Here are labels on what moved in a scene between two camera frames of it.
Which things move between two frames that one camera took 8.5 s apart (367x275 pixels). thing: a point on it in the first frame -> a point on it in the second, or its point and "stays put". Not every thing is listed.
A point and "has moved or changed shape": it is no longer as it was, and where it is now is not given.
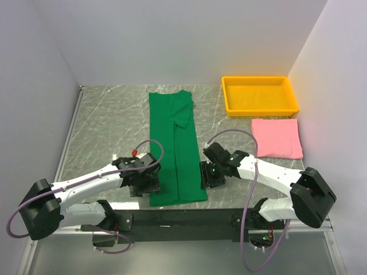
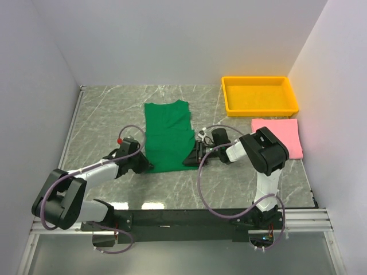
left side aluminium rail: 65,145 stays put
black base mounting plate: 186,226 stays put
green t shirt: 172,125 has moved or changed shape
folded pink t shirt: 277,138 stays put
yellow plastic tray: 258,96 stays put
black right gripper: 210,177 -> 198,153
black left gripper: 149,185 -> 140,164
